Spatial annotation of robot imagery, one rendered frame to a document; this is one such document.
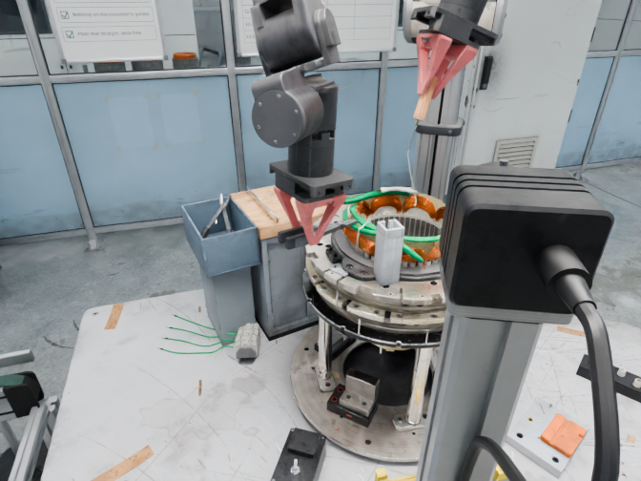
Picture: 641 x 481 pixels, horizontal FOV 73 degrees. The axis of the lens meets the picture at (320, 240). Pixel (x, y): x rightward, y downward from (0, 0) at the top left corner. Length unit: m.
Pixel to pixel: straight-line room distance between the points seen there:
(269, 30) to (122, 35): 2.29
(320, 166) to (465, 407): 0.38
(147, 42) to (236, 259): 2.06
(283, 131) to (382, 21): 2.62
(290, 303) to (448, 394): 0.79
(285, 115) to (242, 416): 0.59
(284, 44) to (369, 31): 2.51
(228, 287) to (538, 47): 2.56
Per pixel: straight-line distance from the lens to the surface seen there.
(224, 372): 0.95
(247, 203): 0.94
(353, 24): 2.97
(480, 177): 0.16
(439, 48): 0.62
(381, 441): 0.81
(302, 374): 0.89
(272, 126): 0.45
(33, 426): 1.13
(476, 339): 0.18
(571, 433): 0.91
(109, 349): 1.08
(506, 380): 0.19
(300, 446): 0.75
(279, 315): 0.97
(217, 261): 0.84
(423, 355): 0.70
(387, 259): 0.60
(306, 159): 0.52
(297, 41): 0.51
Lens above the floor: 1.45
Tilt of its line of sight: 30 degrees down
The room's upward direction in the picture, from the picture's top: straight up
